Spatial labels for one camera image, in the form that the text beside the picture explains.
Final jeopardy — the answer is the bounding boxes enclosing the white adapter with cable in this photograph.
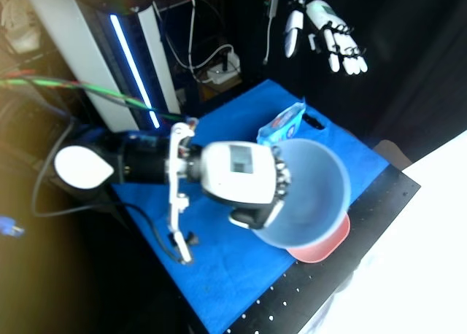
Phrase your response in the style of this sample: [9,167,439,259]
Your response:
[263,0,281,66]

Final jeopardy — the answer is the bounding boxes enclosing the pink plastic bowl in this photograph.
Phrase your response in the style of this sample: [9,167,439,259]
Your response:
[286,213,352,265]

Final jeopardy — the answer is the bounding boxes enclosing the white looped cable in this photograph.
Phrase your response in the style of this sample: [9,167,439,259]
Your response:
[186,0,235,84]

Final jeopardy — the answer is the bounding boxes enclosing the blue plug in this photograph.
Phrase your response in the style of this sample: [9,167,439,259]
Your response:
[0,216,26,237]

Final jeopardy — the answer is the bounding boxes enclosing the light blue plastic bowl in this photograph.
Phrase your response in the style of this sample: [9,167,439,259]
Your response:
[251,139,353,249]

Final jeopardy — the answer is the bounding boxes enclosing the black cable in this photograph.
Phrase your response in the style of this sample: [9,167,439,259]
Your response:
[31,117,190,264]

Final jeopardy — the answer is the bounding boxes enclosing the blue cloth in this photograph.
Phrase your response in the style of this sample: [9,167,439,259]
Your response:
[111,79,390,334]

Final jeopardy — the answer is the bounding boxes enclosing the blue snack packet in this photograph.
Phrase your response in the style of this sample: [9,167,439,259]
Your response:
[256,99,306,147]

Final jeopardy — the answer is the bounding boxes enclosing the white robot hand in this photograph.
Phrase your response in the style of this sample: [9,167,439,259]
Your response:
[199,140,293,230]
[284,0,368,76]

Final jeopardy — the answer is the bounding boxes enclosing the green and red cable bundle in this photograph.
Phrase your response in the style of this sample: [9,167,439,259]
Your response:
[0,77,187,123]

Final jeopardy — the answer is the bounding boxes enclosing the white power strip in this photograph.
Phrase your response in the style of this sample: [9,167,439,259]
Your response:
[206,53,242,85]

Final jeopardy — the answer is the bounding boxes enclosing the white robot body column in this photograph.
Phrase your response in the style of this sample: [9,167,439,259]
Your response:
[20,0,182,145]

